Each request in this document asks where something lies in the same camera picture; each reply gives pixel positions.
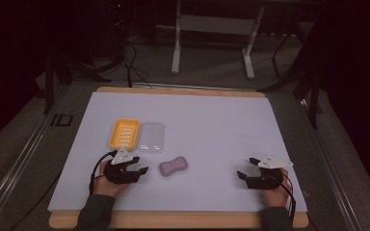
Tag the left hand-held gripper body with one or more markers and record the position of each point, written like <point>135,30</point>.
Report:
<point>119,173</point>

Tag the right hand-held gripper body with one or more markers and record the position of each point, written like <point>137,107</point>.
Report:
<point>266,179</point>

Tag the yellow soap dish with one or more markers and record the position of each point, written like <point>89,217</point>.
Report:
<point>124,134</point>

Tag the clear plastic lid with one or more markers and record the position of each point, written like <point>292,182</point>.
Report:
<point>151,137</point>

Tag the pink soap bar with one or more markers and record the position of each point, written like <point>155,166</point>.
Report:
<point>173,166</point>

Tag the person's right hand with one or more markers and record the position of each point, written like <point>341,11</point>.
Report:
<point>276,194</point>

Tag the person's left hand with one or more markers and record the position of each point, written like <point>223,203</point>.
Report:
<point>104,186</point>

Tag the white table mat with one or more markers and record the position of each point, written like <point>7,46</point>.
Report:
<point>205,134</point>

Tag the black metal stand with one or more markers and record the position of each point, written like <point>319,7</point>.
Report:
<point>311,93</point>
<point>49,83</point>

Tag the metal floor rail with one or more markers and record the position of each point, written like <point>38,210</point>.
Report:
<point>332,166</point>
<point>13,168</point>

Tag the white metal desk frame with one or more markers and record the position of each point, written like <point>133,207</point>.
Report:
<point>216,29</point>

